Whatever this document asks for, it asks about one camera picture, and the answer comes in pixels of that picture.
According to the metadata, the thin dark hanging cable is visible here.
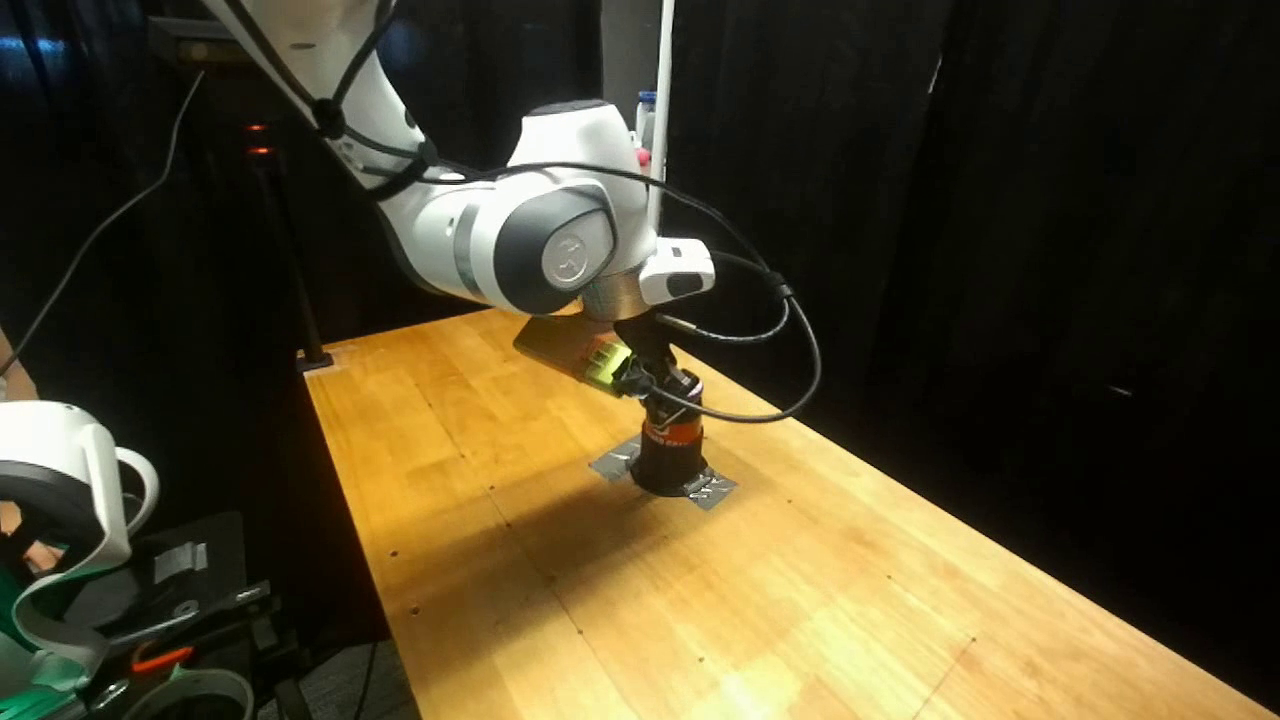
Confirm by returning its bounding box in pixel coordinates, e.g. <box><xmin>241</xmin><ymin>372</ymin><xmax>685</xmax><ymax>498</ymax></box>
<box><xmin>0</xmin><ymin>64</ymin><xmax>213</xmax><ymax>381</ymax></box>

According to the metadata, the white vertical pole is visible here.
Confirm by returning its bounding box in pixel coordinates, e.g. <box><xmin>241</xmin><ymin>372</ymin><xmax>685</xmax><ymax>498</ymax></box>
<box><xmin>643</xmin><ymin>0</ymin><xmax>679</xmax><ymax>179</ymax></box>

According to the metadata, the small metal base plate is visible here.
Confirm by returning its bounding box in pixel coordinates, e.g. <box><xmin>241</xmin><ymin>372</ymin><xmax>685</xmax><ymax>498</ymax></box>
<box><xmin>582</xmin><ymin>437</ymin><xmax>741</xmax><ymax>518</ymax></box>

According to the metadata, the grey tape roll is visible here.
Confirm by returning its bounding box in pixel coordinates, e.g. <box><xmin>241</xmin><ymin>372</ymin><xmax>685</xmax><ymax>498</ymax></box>
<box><xmin>121</xmin><ymin>663</ymin><xmax>258</xmax><ymax>720</ymax></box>

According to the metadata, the green plastic object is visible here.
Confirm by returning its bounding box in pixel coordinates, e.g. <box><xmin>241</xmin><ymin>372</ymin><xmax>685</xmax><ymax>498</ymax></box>
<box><xmin>0</xmin><ymin>566</ymin><xmax>105</xmax><ymax>720</ymax></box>

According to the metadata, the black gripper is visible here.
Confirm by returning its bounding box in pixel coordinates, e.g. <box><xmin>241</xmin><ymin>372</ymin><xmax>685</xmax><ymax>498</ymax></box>
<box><xmin>602</xmin><ymin>313</ymin><xmax>706</xmax><ymax>425</ymax></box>

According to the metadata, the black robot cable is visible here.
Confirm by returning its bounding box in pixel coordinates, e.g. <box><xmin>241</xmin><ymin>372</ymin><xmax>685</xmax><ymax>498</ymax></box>
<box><xmin>221</xmin><ymin>0</ymin><xmax>829</xmax><ymax>431</ymax></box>

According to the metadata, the white rounded device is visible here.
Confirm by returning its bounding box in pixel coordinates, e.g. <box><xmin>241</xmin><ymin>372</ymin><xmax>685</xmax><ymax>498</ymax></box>
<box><xmin>0</xmin><ymin>396</ymin><xmax>162</xmax><ymax>580</ymax></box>

